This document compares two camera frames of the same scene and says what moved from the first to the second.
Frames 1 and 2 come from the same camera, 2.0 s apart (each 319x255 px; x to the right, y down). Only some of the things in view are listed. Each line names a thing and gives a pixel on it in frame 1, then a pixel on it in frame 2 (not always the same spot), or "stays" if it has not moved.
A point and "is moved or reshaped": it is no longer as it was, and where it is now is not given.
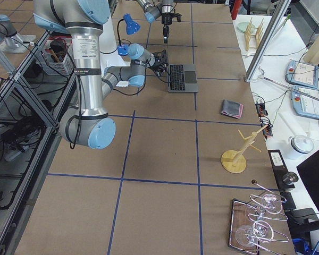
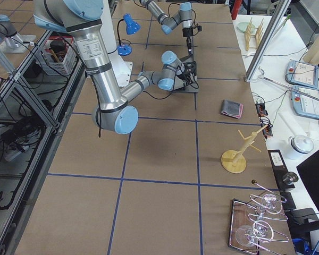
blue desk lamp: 132,27 stays
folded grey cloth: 232,108 stays
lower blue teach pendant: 309,102 stays
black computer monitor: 315,171 stays
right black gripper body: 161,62 → 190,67
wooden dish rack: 253,35 stays
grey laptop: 182,78 is moved or reshaped
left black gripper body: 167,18 → 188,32
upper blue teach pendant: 302,73 stays
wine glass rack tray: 253,227 stays
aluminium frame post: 270,35 stays
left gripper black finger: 166,30 → 189,44
